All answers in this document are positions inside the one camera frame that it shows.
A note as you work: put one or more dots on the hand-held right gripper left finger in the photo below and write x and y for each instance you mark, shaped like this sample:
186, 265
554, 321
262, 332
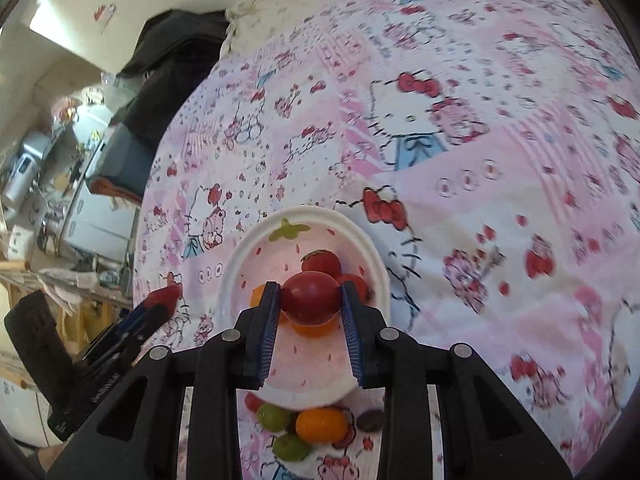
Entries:
267, 332

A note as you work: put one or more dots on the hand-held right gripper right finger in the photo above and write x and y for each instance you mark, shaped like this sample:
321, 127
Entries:
355, 332

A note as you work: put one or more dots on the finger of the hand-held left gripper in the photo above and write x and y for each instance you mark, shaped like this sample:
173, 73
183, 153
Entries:
115, 347
137, 320

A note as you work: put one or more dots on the red cherry tomato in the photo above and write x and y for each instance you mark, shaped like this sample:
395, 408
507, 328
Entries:
310, 297
251, 402
357, 284

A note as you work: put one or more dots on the pink strawberry-shaped plate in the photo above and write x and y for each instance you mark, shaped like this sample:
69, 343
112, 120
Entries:
310, 365

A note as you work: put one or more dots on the green grape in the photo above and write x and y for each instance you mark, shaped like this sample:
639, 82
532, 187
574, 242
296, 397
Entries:
290, 447
272, 416

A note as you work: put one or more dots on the white kitchen cabinet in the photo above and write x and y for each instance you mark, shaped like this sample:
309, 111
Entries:
100, 220

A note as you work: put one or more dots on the grey-blue armchair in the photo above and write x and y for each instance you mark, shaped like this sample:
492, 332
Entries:
125, 155

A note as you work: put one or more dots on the pink cartoon printed blanket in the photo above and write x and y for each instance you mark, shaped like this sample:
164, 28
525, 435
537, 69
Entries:
450, 185

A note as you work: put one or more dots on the silver water heater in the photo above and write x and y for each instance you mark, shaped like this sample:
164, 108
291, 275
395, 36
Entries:
27, 160

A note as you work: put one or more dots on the black clothes pile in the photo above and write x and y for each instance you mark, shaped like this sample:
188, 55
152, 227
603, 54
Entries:
170, 45

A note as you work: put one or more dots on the cream floral duvet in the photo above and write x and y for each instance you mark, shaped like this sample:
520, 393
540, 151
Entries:
270, 5

